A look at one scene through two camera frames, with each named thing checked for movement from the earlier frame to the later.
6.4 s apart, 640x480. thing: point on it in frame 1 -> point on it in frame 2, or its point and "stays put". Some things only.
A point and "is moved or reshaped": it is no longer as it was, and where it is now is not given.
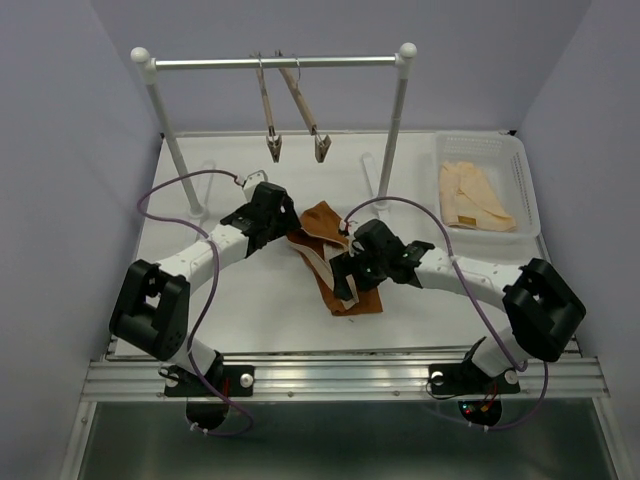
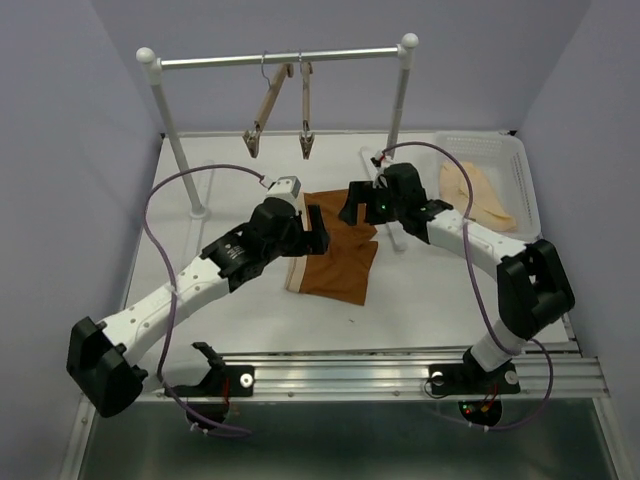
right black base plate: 480,401 stays put
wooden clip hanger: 273,143 -> 252,135
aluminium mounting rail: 130,379 stays put
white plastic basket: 485,196 stays put
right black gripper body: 369,270 -> 392,207
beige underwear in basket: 467,200 stays put
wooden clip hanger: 292,82 is moved or reshaped
